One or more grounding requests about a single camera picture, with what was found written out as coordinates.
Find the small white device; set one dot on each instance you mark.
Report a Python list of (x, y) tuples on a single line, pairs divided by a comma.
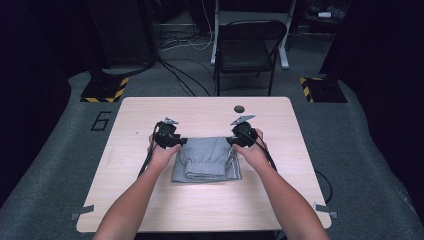
[(324, 14)]

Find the dark curtain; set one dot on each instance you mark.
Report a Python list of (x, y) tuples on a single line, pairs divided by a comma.
[(30, 83), (383, 83)]

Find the person's right hand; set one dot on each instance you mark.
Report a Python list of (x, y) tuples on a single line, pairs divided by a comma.
[(255, 155)]

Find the black base with hazard tape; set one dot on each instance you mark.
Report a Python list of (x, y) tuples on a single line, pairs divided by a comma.
[(103, 90), (325, 90)]

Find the black table grommet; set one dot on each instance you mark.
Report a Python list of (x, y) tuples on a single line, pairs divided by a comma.
[(239, 109)]

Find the person's left hand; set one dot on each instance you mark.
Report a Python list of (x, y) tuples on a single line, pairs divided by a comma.
[(160, 158)]

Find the black folding chair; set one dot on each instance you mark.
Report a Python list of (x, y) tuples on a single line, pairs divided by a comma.
[(245, 55)]

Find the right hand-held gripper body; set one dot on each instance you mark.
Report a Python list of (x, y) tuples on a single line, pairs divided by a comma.
[(246, 135)]

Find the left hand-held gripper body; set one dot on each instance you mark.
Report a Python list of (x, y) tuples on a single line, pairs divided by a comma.
[(165, 135)]

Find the black equipment stand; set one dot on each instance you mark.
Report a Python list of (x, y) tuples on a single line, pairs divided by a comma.
[(123, 33)]

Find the white desk frame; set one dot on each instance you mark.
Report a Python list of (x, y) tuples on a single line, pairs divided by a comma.
[(285, 50)]

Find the grey shorts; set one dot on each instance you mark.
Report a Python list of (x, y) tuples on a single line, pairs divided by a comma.
[(206, 156)]

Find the grey metal table bracket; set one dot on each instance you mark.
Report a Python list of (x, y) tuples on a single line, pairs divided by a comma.
[(83, 211), (325, 210)]

